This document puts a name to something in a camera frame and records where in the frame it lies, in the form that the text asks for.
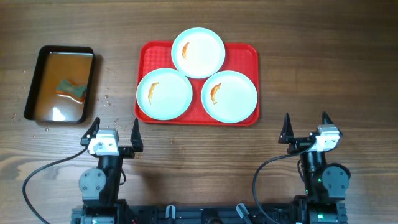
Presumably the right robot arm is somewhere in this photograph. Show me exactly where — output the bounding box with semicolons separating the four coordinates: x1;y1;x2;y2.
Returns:
278;112;351;224

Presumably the white plate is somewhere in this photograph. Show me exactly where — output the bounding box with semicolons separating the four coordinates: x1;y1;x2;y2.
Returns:
201;70;258;124
171;27;226;79
136;68;193;121

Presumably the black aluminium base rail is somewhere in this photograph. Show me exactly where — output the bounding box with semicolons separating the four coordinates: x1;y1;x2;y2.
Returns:
71;203;348;224

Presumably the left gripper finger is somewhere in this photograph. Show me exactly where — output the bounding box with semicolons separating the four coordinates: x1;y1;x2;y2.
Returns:
82;117;100;139
130;118;144;148

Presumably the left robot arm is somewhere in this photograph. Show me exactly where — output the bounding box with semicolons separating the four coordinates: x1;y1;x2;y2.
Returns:
70;117;144;224

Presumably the black water-filled tub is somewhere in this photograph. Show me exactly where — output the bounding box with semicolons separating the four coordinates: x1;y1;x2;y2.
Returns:
24;45;96;123

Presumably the red plastic serving tray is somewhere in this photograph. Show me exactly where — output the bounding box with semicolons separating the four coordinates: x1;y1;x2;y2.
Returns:
134;40;259;126

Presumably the green and orange sponge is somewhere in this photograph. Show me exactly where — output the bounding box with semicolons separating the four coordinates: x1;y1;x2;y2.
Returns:
55;80;86;103

